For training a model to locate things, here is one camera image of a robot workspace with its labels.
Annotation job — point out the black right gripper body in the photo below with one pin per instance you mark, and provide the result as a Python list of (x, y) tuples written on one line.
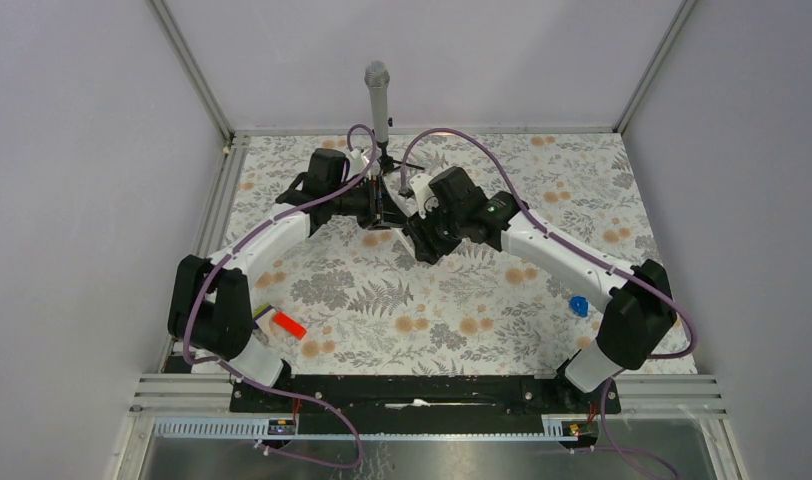
[(445, 224)]

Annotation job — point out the red block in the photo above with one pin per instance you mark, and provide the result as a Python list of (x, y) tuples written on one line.
[(292, 327)]

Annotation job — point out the black tripod mic stand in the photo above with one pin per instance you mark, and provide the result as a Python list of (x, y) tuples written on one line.
[(387, 164)]

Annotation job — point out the blue plastic piece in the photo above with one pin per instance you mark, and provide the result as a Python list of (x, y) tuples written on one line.
[(580, 306)]

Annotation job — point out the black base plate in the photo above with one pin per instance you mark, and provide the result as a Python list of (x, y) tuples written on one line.
[(423, 405)]

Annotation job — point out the white block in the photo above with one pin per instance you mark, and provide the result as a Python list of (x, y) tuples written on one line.
[(262, 329)]

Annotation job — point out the floral table mat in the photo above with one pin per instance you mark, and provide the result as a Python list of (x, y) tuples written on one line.
[(369, 307)]

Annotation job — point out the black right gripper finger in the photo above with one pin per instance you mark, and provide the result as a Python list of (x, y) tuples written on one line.
[(418, 229), (427, 253)]

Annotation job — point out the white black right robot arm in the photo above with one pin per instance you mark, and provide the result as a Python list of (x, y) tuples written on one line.
[(634, 300)]

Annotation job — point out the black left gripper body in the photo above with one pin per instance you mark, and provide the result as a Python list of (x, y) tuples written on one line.
[(369, 202)]

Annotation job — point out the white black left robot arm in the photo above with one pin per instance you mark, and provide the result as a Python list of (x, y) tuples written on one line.
[(211, 307)]

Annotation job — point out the white red remote control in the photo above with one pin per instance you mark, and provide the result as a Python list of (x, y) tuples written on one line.
[(400, 235)]

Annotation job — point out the grey microphone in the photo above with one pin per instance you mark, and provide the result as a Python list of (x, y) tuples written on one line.
[(377, 80)]

